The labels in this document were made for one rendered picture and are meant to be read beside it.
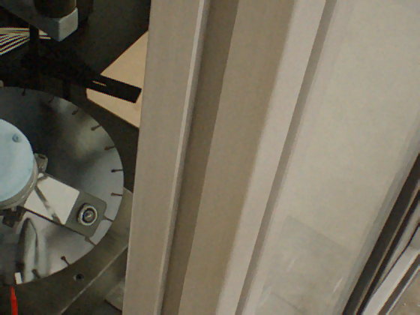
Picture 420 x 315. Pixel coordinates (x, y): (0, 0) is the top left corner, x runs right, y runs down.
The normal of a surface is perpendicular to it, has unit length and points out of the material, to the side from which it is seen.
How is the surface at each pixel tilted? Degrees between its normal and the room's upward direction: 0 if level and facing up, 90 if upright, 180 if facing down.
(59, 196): 52
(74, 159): 0
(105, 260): 0
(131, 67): 0
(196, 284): 90
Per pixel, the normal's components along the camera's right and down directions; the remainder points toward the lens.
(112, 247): 0.12, -0.62
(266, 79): -0.58, 0.59
